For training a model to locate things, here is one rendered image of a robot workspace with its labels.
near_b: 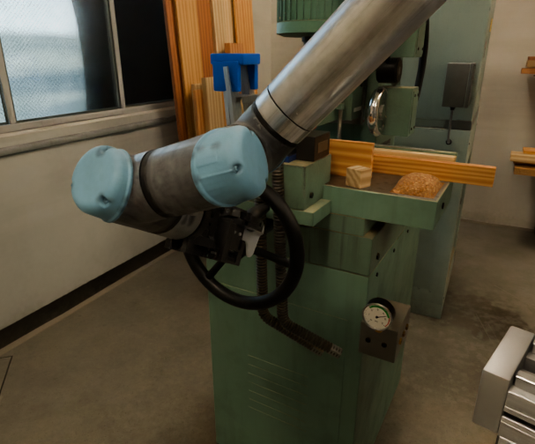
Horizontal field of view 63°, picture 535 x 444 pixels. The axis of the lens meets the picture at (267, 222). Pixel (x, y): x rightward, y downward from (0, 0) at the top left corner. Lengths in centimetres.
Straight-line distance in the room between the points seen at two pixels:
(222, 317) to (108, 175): 83
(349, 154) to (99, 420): 123
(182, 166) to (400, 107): 84
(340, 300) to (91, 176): 69
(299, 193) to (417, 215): 23
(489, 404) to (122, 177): 54
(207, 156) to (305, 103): 14
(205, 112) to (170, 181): 203
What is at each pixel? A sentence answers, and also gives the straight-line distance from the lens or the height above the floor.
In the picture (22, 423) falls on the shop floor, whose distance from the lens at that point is 182.
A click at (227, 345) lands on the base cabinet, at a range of 128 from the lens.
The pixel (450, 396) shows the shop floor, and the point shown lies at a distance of 183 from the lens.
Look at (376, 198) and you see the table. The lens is 91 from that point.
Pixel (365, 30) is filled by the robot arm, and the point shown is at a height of 118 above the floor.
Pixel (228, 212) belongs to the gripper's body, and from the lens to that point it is 62.
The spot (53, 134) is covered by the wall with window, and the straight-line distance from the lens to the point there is 212.
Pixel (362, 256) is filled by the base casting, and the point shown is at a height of 76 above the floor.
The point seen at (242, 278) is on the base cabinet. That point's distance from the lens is 113.
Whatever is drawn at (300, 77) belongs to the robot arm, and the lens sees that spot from 50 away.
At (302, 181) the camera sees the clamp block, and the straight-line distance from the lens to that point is 85.
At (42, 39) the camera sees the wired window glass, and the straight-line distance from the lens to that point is 220.
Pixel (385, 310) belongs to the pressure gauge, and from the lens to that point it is 92.
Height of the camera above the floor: 116
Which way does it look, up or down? 21 degrees down
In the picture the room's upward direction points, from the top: straight up
